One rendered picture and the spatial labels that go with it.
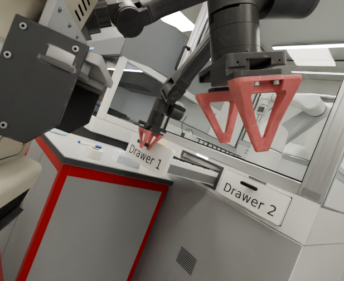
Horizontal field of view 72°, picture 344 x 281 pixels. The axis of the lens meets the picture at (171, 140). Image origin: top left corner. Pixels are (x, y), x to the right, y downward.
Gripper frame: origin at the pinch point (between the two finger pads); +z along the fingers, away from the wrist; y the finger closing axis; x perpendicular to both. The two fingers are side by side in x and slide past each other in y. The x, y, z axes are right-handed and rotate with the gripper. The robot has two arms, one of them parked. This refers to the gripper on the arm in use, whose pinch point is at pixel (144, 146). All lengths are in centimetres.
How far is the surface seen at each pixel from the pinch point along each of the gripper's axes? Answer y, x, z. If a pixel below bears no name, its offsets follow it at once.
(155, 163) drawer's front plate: 3.4, -5.5, 4.3
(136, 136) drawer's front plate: 3.7, 13.7, -1.7
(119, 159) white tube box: 5.9, 23.1, 12.2
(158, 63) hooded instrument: 45, 83, -54
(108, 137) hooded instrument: 29, 84, 12
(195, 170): 22.0, -9.9, 2.0
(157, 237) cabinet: 37, 10, 45
